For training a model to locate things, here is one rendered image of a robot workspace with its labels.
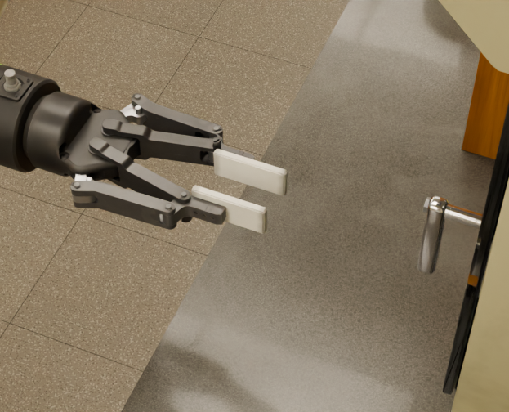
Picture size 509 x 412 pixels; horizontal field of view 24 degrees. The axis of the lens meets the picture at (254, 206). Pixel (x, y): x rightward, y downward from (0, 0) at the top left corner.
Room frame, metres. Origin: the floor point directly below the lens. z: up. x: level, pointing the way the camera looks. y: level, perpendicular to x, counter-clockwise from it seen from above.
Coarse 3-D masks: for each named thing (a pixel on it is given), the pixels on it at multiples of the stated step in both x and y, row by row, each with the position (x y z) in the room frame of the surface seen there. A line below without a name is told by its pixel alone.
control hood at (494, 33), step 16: (448, 0) 0.59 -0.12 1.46; (464, 0) 0.58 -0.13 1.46; (480, 0) 0.58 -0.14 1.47; (496, 0) 0.58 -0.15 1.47; (464, 16) 0.58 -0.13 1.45; (480, 16) 0.58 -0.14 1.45; (496, 16) 0.58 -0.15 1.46; (480, 32) 0.58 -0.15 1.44; (496, 32) 0.58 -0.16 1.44; (480, 48) 0.58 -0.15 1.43; (496, 48) 0.57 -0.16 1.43; (496, 64) 0.57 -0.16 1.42
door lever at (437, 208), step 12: (432, 204) 0.63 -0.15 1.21; (444, 204) 0.63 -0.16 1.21; (432, 216) 0.63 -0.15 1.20; (444, 216) 0.63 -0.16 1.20; (456, 216) 0.62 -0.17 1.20; (468, 216) 0.62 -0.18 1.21; (480, 216) 0.62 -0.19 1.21; (432, 228) 0.63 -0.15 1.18; (432, 240) 0.63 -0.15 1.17; (420, 252) 0.63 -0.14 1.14; (432, 252) 0.63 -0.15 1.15; (420, 264) 0.63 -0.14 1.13; (432, 264) 0.63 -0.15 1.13
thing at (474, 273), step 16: (496, 160) 0.58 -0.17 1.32; (496, 176) 0.58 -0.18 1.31; (496, 192) 0.57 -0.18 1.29; (480, 224) 0.58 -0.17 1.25; (480, 240) 0.58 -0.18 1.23; (480, 256) 0.57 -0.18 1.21; (464, 304) 0.58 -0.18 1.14; (464, 320) 0.57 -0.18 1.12; (464, 336) 0.57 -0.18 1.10; (448, 368) 0.58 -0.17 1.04; (448, 384) 0.57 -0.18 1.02
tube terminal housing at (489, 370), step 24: (504, 216) 0.56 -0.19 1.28; (504, 240) 0.56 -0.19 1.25; (504, 264) 0.56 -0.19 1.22; (504, 288) 0.56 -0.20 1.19; (480, 312) 0.56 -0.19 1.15; (504, 312) 0.56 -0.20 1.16; (480, 336) 0.56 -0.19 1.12; (504, 336) 0.55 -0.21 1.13; (480, 360) 0.56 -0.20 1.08; (504, 360) 0.55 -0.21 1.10; (480, 384) 0.56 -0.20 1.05; (504, 384) 0.55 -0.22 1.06; (456, 408) 0.56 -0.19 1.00; (480, 408) 0.55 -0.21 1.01; (504, 408) 0.55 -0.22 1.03
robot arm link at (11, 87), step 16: (0, 80) 0.79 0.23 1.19; (16, 80) 0.79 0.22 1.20; (32, 80) 0.79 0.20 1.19; (48, 80) 0.81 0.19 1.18; (0, 96) 0.78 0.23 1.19; (16, 96) 0.77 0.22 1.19; (32, 96) 0.78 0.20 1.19; (0, 112) 0.76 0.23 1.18; (16, 112) 0.76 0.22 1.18; (32, 112) 0.77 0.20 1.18; (0, 128) 0.75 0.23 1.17; (16, 128) 0.75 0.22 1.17; (0, 144) 0.75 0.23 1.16; (16, 144) 0.74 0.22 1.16; (0, 160) 0.75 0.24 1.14; (16, 160) 0.74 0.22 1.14
